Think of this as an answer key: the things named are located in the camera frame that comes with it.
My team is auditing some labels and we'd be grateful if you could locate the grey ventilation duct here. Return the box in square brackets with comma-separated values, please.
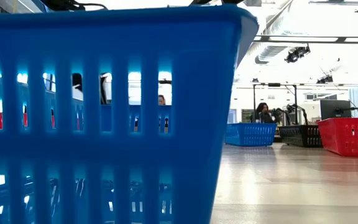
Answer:
[254, 45, 288, 65]

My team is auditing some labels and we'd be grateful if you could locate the black monitor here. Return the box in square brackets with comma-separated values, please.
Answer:
[319, 99, 352, 121]

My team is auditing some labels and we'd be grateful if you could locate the black plastic basket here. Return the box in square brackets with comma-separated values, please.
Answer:
[278, 124, 323, 148]

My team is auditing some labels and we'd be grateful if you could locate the ceiling light beam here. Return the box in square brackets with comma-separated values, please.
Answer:
[253, 35, 358, 44]

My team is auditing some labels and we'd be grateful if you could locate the black ceiling-mounted device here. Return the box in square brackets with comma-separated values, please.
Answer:
[316, 74, 334, 85]
[284, 45, 311, 64]

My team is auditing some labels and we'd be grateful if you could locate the black background stand frame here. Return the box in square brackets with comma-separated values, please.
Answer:
[252, 83, 298, 125]

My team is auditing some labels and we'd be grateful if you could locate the ceiling light fixture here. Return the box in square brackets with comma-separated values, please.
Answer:
[308, 0, 358, 13]

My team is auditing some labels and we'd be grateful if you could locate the blue plastic basket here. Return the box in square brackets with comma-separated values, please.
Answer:
[0, 4, 260, 224]
[224, 123, 278, 147]

